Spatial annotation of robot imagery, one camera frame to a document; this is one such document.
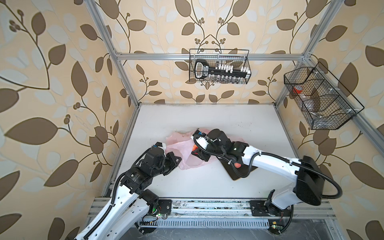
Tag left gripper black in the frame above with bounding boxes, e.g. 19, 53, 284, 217
151, 151, 183, 178

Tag pink plastic bag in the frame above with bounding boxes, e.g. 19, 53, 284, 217
165, 128, 245, 171

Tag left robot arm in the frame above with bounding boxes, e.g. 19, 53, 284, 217
75, 143, 182, 240

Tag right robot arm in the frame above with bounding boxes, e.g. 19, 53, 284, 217
191, 129, 343, 216

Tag black square tray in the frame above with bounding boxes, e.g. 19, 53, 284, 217
218, 158, 257, 181

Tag black socket set holder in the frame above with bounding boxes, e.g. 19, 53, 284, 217
193, 60, 251, 80

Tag red capped plastic bottle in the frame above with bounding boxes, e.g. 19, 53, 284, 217
292, 85, 308, 101

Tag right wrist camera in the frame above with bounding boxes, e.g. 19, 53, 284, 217
191, 129, 212, 149

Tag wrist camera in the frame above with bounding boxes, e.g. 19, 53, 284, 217
152, 142, 167, 152
191, 129, 212, 149

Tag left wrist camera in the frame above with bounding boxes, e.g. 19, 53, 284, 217
152, 142, 167, 152

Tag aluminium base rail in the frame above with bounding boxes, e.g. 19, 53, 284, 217
86, 197, 337, 220

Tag black wire basket back wall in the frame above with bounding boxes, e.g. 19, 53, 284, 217
189, 48, 252, 85

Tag black wire basket wall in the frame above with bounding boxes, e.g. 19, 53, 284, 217
284, 62, 365, 130
189, 48, 252, 85

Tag black wire basket right wall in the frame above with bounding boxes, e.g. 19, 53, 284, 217
284, 62, 365, 130

